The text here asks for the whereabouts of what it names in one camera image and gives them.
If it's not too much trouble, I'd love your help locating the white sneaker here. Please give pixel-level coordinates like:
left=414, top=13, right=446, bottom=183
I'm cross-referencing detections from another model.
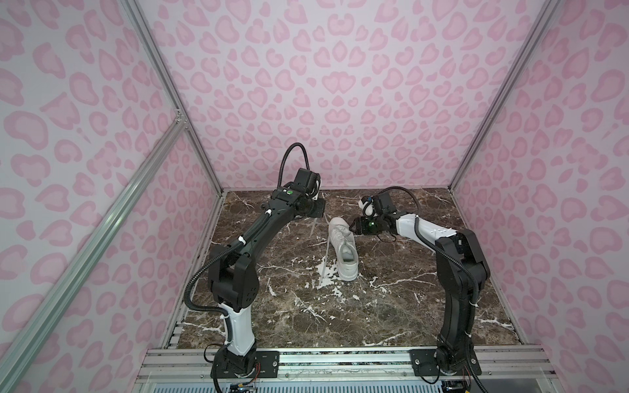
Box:
left=328, top=216, right=360, bottom=283

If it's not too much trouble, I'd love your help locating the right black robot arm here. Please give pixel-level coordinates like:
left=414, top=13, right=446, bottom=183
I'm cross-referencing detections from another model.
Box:
left=350, top=186, right=491, bottom=375

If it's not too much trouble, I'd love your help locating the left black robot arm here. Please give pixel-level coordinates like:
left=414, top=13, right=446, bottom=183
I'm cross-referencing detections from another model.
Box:
left=183, top=169, right=325, bottom=373

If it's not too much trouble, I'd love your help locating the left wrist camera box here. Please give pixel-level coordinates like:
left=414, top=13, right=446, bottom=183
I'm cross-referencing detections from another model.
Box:
left=310, top=179, right=321, bottom=201

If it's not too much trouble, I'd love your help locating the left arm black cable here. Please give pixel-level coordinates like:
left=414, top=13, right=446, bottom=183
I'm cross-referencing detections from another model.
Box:
left=277, top=141, right=311, bottom=190

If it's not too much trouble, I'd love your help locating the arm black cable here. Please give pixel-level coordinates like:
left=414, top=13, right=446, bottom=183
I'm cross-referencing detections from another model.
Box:
left=277, top=141, right=311, bottom=190
left=375, top=186, right=480, bottom=306

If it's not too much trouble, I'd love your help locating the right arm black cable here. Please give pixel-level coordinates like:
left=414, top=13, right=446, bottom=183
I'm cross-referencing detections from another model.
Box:
left=375, top=186, right=480, bottom=306

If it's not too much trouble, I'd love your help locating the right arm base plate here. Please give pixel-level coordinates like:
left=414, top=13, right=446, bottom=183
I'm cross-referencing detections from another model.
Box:
left=409, top=348, right=483, bottom=378

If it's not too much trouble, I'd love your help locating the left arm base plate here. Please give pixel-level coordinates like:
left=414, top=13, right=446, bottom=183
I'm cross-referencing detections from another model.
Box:
left=213, top=350, right=280, bottom=380

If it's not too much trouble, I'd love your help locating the front aluminium rail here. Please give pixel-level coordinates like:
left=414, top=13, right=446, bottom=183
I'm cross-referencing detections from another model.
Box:
left=132, top=345, right=561, bottom=393

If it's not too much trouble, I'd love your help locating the left corner aluminium post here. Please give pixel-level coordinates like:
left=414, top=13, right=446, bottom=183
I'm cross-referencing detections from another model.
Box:
left=120, top=0, right=224, bottom=196

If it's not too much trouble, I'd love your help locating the corner aluminium post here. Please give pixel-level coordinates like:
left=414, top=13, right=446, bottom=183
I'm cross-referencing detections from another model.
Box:
left=448, top=0, right=563, bottom=195
left=120, top=0, right=224, bottom=196

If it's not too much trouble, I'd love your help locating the right corner aluminium post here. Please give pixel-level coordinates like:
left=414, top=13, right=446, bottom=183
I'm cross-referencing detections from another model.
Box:
left=448, top=0, right=563, bottom=195

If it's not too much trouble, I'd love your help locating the diagonal aluminium frame beam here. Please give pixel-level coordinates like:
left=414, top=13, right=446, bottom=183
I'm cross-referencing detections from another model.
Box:
left=1, top=119, right=186, bottom=392

